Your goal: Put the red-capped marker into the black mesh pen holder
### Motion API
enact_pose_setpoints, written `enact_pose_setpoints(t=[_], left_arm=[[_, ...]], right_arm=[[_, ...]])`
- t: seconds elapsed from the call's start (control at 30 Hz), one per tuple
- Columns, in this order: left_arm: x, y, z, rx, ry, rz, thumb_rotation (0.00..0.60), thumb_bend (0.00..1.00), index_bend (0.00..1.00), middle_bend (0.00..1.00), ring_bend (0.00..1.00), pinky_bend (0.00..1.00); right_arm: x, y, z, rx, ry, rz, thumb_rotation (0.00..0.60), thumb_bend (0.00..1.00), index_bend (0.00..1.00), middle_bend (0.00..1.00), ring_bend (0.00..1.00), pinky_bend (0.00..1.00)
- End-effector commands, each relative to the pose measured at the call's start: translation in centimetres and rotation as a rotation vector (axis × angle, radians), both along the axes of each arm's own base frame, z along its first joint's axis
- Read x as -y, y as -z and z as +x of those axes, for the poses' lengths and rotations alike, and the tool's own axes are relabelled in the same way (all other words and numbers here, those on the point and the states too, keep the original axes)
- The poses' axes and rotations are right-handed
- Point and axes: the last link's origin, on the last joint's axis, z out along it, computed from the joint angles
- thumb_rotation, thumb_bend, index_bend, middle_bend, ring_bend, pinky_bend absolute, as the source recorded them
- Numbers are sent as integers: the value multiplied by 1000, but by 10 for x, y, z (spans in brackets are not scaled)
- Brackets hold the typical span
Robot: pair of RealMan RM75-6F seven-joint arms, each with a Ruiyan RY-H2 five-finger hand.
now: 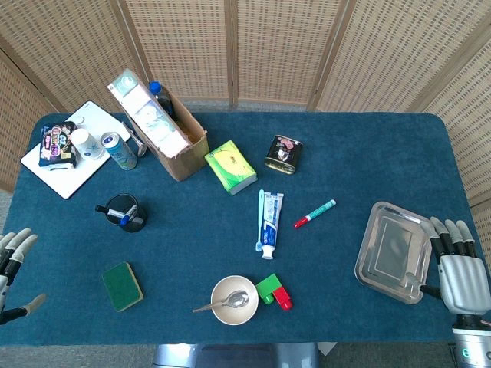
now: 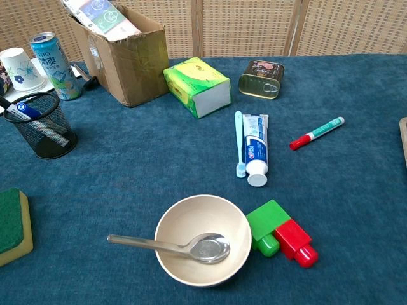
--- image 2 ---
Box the blue capped white marker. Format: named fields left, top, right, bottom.
left=6, top=100, right=42, bottom=120

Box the white green printed tissue pack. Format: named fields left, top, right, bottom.
left=60, top=0, right=142, bottom=41

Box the black capped white marker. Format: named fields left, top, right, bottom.
left=0, top=95, right=69, bottom=147

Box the green yellow tissue pack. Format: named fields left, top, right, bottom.
left=162, top=57, right=232, bottom=120

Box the brown cardboard box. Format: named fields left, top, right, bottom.
left=68, top=4, right=170, bottom=108

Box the beige bowl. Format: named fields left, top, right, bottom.
left=154, top=194, right=253, bottom=288

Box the black mesh pen holder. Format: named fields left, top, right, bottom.
left=2, top=91, right=79, bottom=159

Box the light blue drink can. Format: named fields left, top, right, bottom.
left=29, top=31, right=83, bottom=101

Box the red plastic building block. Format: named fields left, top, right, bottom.
left=273, top=219, right=319, bottom=269

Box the white blue toothpaste tube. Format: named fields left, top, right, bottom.
left=242, top=113, right=270, bottom=187

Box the woven wooden folding screen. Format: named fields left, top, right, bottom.
left=0, top=0, right=407, bottom=63

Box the square metal tray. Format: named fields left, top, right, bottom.
left=399, top=116, right=407, bottom=169

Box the metal tool with black handle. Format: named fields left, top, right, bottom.
left=72, top=63, right=98, bottom=90

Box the dark tin can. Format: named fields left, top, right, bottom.
left=238, top=59, right=286, bottom=100

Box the white flat board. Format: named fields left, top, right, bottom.
left=0, top=57, right=83, bottom=114

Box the green plastic building block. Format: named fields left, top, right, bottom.
left=245, top=199, right=292, bottom=257

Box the white flower print paper cup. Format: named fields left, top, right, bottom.
left=0, top=47, right=47, bottom=93

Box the dark blue table cloth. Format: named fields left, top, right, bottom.
left=0, top=53, right=407, bottom=305

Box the stainless steel spoon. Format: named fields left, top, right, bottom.
left=107, top=233, right=231, bottom=264

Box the green yellow scrubbing sponge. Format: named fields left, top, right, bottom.
left=0, top=187, right=34, bottom=267

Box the light blue toothbrush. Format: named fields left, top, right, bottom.
left=234, top=110, right=247, bottom=178

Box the black colourful printed packet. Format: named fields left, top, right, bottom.
left=0, top=60, right=13, bottom=97

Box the red capped green marker pen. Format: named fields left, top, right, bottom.
left=289, top=116, right=345, bottom=151

